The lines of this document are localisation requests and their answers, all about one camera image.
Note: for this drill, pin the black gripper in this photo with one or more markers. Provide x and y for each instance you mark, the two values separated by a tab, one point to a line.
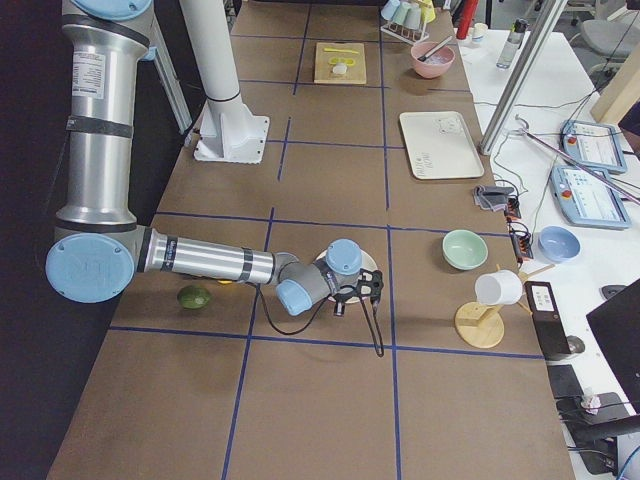
340	306

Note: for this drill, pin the white round plate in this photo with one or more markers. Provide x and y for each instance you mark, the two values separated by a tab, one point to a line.
367	263

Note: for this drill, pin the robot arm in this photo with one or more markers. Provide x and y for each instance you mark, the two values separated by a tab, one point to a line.
99	243

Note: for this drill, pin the cream bear tray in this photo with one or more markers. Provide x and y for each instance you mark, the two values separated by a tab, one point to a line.
439	146

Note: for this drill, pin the mint green bowl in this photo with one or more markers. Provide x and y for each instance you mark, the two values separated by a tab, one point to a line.
464	249

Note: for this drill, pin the wooden mug stand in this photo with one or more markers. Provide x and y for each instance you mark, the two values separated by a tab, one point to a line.
481	325

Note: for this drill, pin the green avocado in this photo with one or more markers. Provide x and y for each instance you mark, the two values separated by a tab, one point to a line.
193	297

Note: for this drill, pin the white mug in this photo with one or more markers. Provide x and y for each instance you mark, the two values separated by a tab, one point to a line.
502	287

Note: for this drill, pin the grey folded cloth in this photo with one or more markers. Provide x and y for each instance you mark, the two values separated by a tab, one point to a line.
493	198

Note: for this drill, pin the orange black electronics board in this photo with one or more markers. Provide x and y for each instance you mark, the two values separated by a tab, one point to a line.
521	237

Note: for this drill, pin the black box with label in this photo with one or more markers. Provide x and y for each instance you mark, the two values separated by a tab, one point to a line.
546	319

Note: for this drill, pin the light blue bowl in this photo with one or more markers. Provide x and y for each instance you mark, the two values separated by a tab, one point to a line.
558	244

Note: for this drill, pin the bamboo cutting board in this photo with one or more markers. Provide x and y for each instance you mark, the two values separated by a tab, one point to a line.
329	54

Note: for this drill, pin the pink bowl with ice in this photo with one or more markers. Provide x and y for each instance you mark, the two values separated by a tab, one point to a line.
436	65

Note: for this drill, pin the teach pendant near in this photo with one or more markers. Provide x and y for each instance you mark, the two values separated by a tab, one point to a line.
586	201

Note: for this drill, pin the teach pendant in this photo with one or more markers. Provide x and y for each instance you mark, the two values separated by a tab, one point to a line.
586	201
594	145

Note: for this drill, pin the grey cup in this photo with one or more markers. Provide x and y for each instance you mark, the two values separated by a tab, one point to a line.
413	17

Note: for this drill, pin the light blue cup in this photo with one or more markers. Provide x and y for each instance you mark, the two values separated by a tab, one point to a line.
389	9

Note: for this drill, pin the teach pendant far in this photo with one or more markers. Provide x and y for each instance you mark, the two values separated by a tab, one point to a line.
594	145

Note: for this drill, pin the mint green cup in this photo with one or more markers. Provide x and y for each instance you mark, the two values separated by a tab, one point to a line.
401	13

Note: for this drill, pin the yellow cup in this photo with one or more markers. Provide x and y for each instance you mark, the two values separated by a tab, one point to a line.
428	13

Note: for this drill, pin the paper cup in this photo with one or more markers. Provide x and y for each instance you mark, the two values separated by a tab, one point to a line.
479	32

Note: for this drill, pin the clear water bottle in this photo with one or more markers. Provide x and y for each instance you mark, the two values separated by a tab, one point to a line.
512	44

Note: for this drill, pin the red cylinder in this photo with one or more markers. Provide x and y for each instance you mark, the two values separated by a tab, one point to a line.
467	13

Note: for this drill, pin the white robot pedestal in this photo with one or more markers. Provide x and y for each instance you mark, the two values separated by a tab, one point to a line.
229	131

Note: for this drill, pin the white wire cup rack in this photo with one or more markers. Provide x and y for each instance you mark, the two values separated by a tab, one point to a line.
404	34

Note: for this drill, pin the aluminium frame post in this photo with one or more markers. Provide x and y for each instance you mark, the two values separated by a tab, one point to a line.
549	15

